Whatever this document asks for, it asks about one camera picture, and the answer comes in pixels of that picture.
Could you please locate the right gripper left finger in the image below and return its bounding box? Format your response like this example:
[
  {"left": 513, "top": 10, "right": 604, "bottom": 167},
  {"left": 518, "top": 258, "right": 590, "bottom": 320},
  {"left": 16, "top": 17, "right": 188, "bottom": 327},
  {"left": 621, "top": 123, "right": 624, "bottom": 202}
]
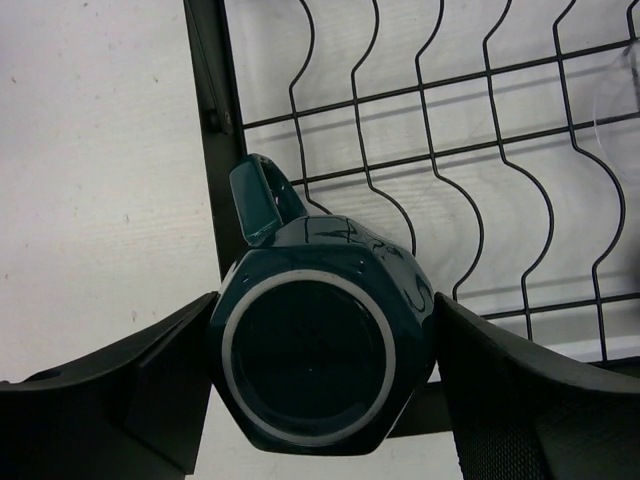
[{"left": 1, "top": 293, "right": 216, "bottom": 479}]

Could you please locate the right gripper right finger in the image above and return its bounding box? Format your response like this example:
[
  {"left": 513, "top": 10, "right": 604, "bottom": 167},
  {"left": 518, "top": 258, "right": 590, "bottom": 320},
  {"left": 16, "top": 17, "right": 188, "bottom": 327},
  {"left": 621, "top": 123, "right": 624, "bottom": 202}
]
[{"left": 435, "top": 294, "right": 639, "bottom": 479}]

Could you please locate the dark teal mug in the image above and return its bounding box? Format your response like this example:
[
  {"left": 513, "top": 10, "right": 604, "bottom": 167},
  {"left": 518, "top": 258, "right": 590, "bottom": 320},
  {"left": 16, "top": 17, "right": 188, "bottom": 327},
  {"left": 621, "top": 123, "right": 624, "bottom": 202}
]
[{"left": 206, "top": 154, "right": 436, "bottom": 456}]

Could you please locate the clear glass cup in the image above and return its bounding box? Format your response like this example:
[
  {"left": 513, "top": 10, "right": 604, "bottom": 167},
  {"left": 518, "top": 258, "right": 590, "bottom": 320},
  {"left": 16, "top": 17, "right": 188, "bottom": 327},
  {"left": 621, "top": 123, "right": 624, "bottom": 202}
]
[{"left": 593, "top": 40, "right": 639, "bottom": 182}]

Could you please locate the black wire dish rack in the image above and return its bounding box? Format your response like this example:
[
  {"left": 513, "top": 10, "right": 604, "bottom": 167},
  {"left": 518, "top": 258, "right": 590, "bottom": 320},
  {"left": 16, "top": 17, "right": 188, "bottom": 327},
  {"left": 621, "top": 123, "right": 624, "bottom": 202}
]
[{"left": 182, "top": 0, "right": 640, "bottom": 441}]

